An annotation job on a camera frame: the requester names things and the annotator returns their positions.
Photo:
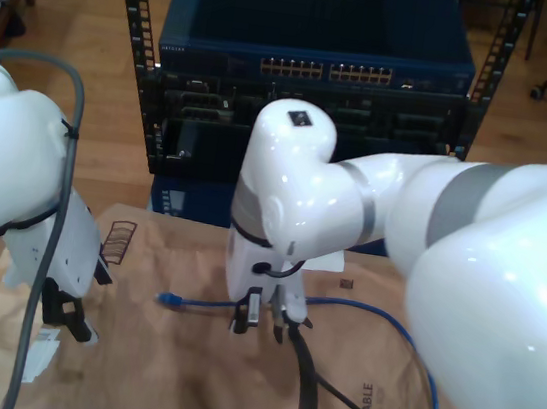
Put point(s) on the blue cabinet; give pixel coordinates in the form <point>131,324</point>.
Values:
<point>193,201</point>

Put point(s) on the long white tape strip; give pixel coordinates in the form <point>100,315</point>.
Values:
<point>331,263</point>

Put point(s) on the black rack frame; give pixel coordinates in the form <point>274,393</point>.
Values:
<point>147,97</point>

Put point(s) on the black metal furniture leg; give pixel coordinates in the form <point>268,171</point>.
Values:
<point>531,32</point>

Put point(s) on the brown paper mailer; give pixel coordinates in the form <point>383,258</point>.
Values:
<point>155,375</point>

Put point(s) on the blue network switch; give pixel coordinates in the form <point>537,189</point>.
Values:
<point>303,17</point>

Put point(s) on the white tape patch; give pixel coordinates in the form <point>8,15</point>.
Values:
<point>43,361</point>

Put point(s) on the black rack server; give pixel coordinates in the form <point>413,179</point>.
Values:
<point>206,100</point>

